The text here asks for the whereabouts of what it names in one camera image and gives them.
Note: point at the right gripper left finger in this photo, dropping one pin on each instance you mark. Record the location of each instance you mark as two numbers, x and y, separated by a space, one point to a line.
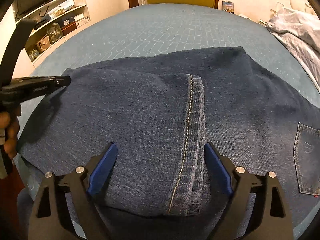
50 218

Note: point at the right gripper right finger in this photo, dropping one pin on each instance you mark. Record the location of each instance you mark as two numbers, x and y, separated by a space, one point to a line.
270 217

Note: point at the dark blue denim jeans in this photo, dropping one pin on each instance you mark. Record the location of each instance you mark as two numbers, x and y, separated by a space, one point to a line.
160 111

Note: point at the person's left hand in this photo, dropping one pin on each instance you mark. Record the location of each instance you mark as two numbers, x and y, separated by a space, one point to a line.
10 122

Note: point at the person's leg in jeans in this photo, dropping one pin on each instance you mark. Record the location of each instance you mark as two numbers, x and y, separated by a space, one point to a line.
24 208

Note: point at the white wardrobe shelf unit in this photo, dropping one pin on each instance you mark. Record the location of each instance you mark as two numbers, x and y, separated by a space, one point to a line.
81 15

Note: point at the teal quilted bed mattress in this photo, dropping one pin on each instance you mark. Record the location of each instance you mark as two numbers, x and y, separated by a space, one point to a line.
159 29

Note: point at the grey star-print duvet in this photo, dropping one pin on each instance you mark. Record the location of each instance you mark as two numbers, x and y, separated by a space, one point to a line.
299 33

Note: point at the small picture box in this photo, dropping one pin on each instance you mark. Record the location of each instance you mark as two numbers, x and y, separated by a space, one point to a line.
228 6

